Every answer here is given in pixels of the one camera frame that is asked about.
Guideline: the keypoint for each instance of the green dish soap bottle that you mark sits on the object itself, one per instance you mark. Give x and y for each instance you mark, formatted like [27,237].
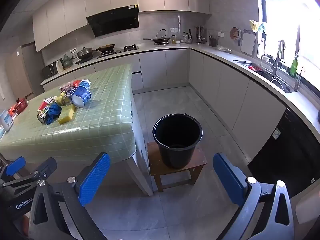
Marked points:
[293,67]

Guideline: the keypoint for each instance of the black frying pan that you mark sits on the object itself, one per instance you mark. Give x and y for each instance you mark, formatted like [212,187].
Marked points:
[107,47]

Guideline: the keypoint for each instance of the white cutting board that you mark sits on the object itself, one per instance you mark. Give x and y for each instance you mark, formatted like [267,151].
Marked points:
[247,42]

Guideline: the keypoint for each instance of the white blue box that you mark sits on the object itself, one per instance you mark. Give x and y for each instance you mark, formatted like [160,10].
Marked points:
[6,121]

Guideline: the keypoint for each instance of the glass pan lid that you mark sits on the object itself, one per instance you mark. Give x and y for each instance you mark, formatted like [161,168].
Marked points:
[161,33]

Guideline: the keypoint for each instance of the white plastic jug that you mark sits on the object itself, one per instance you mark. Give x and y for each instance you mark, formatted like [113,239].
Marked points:
[60,66]

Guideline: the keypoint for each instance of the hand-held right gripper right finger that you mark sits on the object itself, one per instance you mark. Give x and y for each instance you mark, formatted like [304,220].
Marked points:
[230,180]

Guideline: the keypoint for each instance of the clear seasoning bottle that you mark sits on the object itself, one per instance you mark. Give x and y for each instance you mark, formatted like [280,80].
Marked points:
[184,38]

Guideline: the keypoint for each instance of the blue soda can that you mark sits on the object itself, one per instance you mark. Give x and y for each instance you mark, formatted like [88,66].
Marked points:
[71,92]

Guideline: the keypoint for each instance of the dark drink can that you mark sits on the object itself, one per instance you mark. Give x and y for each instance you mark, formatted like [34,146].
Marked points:
[43,116]

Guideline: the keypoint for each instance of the green checkered table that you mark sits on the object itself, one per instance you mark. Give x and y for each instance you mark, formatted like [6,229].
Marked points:
[100,120]

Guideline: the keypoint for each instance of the blue cloth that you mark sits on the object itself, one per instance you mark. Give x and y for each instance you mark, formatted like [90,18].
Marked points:
[262,26]
[53,113]

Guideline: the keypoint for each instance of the black induction cooker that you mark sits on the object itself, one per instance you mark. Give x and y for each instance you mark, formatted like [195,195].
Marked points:
[83,60]

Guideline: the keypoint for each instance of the lidded cooking pot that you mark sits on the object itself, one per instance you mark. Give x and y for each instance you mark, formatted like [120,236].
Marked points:
[86,53]

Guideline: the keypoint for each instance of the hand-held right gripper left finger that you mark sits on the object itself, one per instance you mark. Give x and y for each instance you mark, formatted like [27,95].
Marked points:
[95,177]

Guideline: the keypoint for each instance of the red sink basin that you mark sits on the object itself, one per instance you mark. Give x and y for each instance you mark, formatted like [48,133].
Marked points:
[255,68]

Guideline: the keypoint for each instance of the steel kitchen sink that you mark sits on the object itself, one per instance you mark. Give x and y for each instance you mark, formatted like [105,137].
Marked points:
[282,85]

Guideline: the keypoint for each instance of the red paper cup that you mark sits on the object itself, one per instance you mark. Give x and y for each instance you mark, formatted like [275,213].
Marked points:
[45,103]

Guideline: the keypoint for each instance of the yellow hanging cloth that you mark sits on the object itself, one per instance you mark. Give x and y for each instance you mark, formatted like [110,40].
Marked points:
[254,25]

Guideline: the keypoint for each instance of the kitchen counter cabinets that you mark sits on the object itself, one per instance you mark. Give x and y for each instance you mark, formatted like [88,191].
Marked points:
[225,92]

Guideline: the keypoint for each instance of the white wall outlet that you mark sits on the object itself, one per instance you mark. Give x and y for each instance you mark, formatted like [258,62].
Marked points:
[74,50]

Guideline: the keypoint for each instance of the white kitchen table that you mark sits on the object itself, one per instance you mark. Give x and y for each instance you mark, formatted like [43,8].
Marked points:
[141,155]

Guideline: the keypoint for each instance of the yellow cloth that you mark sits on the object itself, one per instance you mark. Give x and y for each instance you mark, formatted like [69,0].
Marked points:
[254,25]
[59,98]

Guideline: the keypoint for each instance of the black range hood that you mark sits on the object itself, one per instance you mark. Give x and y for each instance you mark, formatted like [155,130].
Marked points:
[112,22]

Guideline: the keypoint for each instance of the wok on right burner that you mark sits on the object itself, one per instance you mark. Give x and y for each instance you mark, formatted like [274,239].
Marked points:
[160,40]

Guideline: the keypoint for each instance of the black microwave oven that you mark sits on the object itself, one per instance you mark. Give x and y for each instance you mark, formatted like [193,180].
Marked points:
[48,70]

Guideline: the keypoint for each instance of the yellow sponge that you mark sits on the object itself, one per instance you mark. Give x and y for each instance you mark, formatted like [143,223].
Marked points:
[66,115]

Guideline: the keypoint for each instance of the blue paper cup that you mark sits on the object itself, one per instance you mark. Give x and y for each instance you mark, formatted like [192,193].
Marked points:
[85,83]
[81,96]

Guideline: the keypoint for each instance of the small chrome faucet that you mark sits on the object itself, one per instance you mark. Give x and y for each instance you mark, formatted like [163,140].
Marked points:
[297,82]

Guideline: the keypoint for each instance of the white paper note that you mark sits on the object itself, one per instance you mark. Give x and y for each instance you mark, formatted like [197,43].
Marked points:
[1,91]

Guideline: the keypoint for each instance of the black gas hob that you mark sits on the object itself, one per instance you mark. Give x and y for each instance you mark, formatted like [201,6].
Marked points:
[120,50]

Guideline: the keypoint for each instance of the brown wooden stool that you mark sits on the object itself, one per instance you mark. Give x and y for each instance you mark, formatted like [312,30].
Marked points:
[153,155]

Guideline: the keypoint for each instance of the white wall cabinets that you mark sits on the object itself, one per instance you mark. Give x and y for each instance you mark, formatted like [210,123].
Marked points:
[125,0]

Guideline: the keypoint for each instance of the black dishwasher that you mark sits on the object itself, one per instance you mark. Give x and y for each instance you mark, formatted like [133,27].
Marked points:
[287,150]

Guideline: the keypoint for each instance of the red white carton box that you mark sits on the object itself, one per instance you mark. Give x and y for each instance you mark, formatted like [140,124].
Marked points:
[65,87]

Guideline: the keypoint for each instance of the blue hanging cloth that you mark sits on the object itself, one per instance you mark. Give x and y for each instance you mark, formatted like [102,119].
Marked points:
[262,26]

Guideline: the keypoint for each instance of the bright kitchen window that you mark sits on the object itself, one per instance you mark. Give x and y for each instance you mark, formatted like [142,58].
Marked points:
[295,17]

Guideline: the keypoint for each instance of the tall chrome faucet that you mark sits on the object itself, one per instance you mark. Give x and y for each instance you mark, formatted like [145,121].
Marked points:
[276,62]

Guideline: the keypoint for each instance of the yellow oil bottle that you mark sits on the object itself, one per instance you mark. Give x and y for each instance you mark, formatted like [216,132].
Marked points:
[173,40]

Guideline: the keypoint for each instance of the beige refrigerator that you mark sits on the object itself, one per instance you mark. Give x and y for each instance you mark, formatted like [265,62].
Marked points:
[22,72]

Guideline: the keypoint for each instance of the black plastic bucket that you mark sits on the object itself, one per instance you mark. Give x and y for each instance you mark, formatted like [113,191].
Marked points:
[175,155]

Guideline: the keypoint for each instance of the dark glass bottle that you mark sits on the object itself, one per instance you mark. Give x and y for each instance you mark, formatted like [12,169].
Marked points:
[190,35]

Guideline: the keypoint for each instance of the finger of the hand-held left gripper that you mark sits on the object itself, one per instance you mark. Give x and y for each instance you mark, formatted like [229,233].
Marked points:
[15,166]
[47,165]

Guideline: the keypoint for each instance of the black chopstick holder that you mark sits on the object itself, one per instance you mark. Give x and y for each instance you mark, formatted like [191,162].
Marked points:
[213,41]

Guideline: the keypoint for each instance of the orange plastic item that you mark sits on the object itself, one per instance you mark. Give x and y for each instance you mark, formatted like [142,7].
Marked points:
[13,112]

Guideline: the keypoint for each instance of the round hanging colander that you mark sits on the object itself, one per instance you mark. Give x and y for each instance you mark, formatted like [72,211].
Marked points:
[235,33]

